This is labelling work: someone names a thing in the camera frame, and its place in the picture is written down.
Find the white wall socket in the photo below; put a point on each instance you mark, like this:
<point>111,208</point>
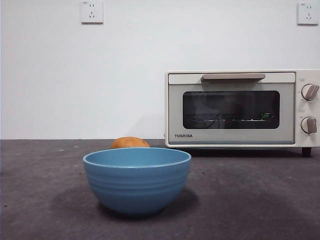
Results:
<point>92,12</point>
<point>307,13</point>

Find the cream Toshiba toaster oven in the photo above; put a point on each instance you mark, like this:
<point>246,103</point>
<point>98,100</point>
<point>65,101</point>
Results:
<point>298,140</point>

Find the cream oven knob beige grip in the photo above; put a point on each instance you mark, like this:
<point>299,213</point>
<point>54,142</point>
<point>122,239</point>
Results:
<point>308,125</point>
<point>308,92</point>

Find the blue ribbed bowl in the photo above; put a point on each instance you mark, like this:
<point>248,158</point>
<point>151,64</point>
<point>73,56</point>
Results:
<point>137,185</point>

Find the brown potato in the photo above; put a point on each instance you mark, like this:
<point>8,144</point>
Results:
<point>128,142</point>

